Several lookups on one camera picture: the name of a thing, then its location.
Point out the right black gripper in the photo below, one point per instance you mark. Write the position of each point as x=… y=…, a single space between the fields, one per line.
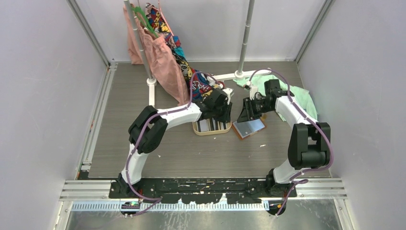
x=247 y=113

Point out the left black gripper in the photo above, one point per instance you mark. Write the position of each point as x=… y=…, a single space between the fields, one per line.
x=226 y=117

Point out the brown leather card holder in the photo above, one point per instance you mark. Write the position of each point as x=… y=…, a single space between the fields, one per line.
x=244 y=130

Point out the beige oval card tray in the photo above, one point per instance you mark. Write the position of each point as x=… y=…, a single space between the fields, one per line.
x=210 y=127

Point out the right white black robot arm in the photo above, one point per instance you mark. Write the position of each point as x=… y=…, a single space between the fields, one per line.
x=309 y=146

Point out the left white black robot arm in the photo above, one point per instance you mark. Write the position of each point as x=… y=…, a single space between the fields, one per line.
x=148 y=129

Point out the colourful comic print garment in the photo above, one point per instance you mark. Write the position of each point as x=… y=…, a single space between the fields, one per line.
x=202 y=84

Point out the right white rack stand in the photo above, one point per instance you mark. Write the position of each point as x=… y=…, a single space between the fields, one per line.
x=240 y=73

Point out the white rack stand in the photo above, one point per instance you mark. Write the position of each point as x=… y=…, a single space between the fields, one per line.
x=151 y=80
x=240 y=73

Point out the mint green garment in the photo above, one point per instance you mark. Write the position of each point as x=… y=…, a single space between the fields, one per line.
x=302 y=96

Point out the pink hanging garment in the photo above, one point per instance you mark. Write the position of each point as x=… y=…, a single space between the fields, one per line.
x=162 y=63

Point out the left white rack stand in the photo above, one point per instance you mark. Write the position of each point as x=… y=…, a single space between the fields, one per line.
x=151 y=80

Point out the green clothes hanger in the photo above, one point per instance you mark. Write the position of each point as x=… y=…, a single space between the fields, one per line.
x=144 y=20

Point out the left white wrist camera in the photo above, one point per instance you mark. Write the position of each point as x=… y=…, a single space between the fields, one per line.
x=229 y=93

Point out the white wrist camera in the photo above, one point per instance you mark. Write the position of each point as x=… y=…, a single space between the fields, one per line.
x=253 y=89
x=229 y=93

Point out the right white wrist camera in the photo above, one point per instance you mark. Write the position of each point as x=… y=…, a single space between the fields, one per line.
x=253 y=89

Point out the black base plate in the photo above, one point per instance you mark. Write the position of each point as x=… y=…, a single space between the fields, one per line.
x=204 y=191

